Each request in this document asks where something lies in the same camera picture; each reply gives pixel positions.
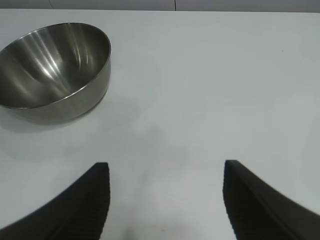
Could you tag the stainless steel mixing bowl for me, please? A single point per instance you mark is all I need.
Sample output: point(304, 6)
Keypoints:
point(62, 112)

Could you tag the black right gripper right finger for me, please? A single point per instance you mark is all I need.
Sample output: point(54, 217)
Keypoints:
point(260, 215)

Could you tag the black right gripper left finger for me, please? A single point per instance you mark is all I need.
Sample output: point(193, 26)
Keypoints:
point(70, 215)

